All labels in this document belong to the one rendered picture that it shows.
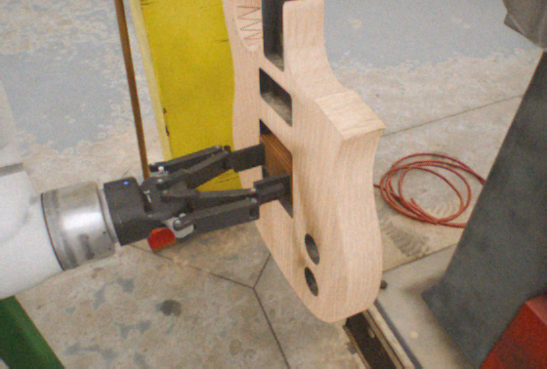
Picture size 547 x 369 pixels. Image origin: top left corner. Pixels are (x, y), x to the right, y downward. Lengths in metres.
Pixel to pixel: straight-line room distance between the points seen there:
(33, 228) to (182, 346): 1.12
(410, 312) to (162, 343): 0.77
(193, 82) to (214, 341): 0.81
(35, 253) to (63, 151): 1.81
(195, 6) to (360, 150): 1.00
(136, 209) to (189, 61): 0.96
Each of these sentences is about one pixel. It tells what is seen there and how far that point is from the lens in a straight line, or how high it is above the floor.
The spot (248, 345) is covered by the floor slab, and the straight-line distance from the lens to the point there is 1.58.
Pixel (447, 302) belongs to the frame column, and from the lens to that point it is 1.30.
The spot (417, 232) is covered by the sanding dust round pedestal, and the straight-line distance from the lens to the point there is 1.89.
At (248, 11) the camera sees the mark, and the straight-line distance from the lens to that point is 0.64.
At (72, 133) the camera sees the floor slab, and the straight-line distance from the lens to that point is 2.42.
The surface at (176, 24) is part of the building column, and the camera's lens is 1.39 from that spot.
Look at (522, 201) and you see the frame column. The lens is 0.98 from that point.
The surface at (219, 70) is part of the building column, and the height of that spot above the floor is 0.63.
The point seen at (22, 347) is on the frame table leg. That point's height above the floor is 0.67.
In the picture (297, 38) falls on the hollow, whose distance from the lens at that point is 0.50.
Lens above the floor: 1.42
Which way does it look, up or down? 44 degrees down
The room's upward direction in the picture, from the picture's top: straight up
